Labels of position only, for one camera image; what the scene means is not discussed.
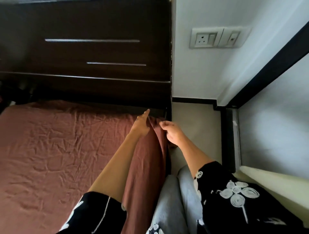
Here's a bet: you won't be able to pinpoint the dark wooden bed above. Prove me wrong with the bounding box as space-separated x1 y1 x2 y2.
0 0 172 122

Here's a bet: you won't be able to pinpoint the black floral blouse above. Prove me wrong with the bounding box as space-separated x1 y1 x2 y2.
57 161 309 234

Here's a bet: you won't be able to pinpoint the person's right hand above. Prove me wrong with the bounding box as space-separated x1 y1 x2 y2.
159 120 186 148

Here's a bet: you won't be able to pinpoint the white wall socket plate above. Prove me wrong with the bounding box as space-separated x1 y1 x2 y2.
189 26 253 50

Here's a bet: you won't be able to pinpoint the light grey jeans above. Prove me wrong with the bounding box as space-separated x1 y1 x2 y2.
146 165 206 234

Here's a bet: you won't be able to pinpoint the person's left hand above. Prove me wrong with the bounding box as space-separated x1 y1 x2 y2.
129 109 151 138

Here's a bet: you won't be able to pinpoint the brown bed sheet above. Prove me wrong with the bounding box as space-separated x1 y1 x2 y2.
0 100 172 234

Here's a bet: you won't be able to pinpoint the person's right forearm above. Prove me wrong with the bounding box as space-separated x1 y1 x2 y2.
177 142 215 179

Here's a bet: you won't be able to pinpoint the person's left forearm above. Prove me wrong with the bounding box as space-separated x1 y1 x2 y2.
88 132 145 203

